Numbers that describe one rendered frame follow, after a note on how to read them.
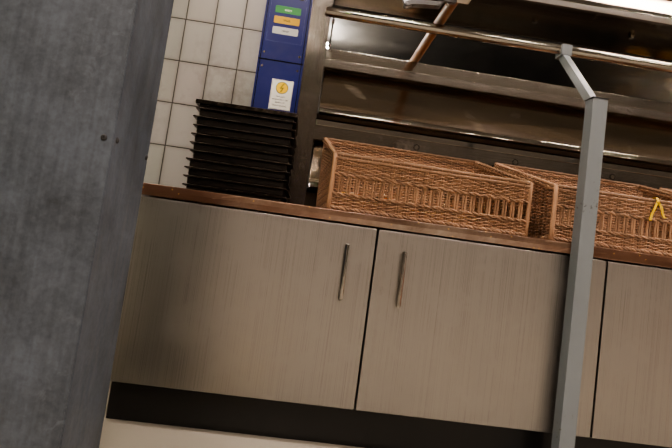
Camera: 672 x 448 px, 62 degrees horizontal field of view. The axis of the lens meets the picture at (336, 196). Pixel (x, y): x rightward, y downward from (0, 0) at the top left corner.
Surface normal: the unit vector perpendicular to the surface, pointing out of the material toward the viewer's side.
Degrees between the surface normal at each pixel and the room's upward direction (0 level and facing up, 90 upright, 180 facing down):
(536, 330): 90
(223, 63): 90
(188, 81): 90
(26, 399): 90
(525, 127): 70
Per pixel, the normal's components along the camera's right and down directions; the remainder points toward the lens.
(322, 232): 0.07, -0.07
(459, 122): 0.11, -0.41
